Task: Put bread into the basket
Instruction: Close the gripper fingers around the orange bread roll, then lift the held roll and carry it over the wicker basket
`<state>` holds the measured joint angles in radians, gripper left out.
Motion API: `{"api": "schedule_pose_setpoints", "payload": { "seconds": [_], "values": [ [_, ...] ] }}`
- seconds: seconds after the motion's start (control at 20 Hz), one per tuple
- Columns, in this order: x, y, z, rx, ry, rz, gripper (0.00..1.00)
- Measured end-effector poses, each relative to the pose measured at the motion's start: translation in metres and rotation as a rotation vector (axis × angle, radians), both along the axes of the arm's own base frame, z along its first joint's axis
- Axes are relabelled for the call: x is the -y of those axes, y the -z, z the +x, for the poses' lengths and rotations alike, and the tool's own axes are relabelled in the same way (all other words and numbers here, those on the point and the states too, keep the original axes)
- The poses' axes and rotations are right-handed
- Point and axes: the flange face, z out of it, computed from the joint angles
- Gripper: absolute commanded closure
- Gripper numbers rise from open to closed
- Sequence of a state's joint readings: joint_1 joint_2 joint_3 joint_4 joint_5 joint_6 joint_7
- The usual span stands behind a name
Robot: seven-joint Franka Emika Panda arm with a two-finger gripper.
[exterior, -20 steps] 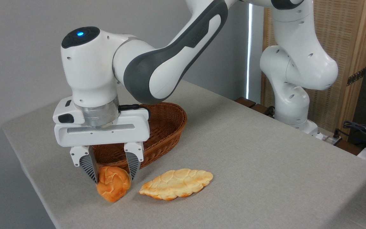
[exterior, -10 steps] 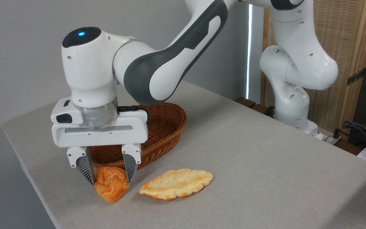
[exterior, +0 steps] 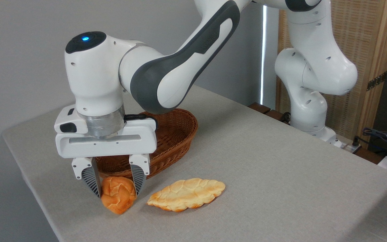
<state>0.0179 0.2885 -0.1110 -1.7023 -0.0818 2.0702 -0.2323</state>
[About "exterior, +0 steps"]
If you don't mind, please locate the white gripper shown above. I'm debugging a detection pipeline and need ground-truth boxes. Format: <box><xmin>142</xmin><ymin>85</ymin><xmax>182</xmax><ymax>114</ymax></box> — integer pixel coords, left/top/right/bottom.
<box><xmin>55</xmin><ymin>118</ymin><xmax>158</xmax><ymax>199</ymax></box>

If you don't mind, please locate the round orange bread roll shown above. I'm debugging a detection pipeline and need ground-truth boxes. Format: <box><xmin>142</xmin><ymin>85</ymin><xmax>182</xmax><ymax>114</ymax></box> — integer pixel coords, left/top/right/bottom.
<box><xmin>101</xmin><ymin>176</ymin><xmax>137</xmax><ymax>215</ymax></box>

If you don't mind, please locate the brown oval wicker basket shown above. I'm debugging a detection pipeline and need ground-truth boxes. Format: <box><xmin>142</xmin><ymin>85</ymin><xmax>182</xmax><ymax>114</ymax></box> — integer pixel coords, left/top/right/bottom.
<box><xmin>94</xmin><ymin>108</ymin><xmax>198</xmax><ymax>180</ymax></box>

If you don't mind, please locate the flat leaf-shaped bread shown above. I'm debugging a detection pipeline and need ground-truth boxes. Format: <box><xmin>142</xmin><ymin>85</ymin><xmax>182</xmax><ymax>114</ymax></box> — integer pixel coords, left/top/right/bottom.
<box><xmin>146</xmin><ymin>178</ymin><xmax>226</xmax><ymax>212</ymax></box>

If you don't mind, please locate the white wrist-mounted box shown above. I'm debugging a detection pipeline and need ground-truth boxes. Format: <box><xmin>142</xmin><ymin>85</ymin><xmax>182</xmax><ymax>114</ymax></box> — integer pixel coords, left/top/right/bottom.
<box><xmin>54</xmin><ymin>104</ymin><xmax>89</xmax><ymax>134</ymax></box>

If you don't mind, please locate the grey tablecloth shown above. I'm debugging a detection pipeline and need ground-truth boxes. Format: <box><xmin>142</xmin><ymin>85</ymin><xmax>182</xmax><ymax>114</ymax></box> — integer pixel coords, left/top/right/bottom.
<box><xmin>1</xmin><ymin>85</ymin><xmax>387</xmax><ymax>242</ymax></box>

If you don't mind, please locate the brown wooden board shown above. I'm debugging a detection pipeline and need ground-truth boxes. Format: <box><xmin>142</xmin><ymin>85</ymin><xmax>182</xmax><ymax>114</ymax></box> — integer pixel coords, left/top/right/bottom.
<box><xmin>248</xmin><ymin>102</ymin><xmax>291</xmax><ymax>125</ymax></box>

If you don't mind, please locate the metal screen hinge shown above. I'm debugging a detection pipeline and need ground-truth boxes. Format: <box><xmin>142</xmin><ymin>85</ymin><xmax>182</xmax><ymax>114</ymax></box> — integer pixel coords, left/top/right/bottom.
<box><xmin>367</xmin><ymin>72</ymin><xmax>387</xmax><ymax>91</ymax></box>

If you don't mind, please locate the wooden rattan folding screen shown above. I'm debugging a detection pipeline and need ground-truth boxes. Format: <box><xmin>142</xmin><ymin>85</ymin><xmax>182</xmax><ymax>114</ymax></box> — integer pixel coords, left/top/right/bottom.
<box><xmin>276</xmin><ymin>0</ymin><xmax>387</xmax><ymax>149</ymax></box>

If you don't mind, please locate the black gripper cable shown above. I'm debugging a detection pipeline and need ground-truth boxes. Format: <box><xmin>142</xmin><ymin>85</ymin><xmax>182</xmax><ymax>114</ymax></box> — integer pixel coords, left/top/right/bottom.
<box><xmin>124</xmin><ymin>114</ymin><xmax>159</xmax><ymax>130</ymax></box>

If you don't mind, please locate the bundle of dark cables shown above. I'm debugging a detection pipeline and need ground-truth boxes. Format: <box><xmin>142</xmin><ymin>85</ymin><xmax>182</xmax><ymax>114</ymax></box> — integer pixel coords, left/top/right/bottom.
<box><xmin>353</xmin><ymin>127</ymin><xmax>387</xmax><ymax>156</ymax></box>

